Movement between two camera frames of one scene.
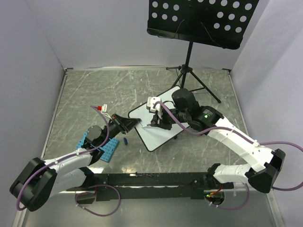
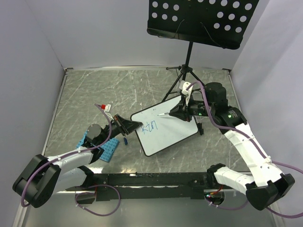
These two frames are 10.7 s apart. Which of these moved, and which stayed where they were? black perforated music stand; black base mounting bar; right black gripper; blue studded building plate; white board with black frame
Moved: right black gripper; white board with black frame
Stayed: black perforated music stand; black base mounting bar; blue studded building plate
